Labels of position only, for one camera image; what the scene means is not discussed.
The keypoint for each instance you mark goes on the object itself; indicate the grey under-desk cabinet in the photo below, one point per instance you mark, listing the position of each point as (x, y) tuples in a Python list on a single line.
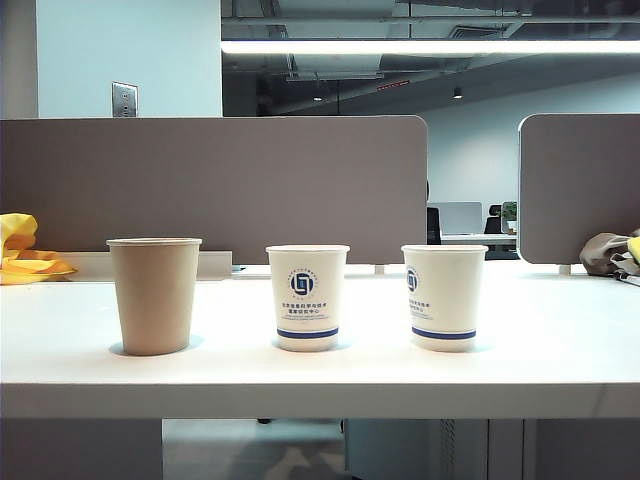
[(425, 450)]

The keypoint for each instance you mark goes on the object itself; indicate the wide grey-brown desk divider panel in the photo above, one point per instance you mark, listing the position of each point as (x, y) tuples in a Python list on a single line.
[(250, 190)]

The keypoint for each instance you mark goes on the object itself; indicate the dark background chair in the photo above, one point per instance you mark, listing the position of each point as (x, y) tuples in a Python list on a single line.
[(433, 227)]

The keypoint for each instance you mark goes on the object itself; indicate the yellow cloth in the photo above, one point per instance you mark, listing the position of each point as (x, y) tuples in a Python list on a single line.
[(25, 265)]

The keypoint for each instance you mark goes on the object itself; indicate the white background partition screen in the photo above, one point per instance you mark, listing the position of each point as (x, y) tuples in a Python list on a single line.
[(457, 217)]

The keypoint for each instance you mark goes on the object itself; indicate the green potted plant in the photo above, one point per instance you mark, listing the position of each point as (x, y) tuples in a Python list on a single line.
[(510, 212)]

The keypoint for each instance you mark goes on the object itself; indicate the metal wall switch plate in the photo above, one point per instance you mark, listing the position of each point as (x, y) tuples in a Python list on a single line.
[(125, 100)]

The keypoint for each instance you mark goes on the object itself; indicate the white background desk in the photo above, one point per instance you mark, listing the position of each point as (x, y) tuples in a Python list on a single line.
[(480, 240)]

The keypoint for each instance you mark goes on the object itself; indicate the small yellow object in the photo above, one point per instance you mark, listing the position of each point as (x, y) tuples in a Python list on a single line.
[(635, 247)]

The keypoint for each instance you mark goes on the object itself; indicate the black background office chair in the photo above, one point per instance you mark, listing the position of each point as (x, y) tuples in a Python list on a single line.
[(493, 220)]

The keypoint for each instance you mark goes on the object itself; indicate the long ceiling light strip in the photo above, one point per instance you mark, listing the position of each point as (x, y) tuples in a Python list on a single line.
[(400, 47)]

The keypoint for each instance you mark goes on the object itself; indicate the white paper cup blue logo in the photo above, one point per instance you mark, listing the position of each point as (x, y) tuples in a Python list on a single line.
[(322, 270), (450, 295)]

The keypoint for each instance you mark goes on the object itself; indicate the black ceiling spotlight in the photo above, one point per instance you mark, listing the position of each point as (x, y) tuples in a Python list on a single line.
[(457, 93)]

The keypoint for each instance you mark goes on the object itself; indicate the narrow grey-brown desk divider panel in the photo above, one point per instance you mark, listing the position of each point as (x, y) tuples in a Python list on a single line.
[(575, 190)]

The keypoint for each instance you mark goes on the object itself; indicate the red LED ceiling sign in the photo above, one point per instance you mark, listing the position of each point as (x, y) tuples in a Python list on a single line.
[(393, 84)]

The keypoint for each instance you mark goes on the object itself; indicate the brown kraft paper cup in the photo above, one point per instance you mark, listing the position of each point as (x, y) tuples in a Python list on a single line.
[(155, 300)]

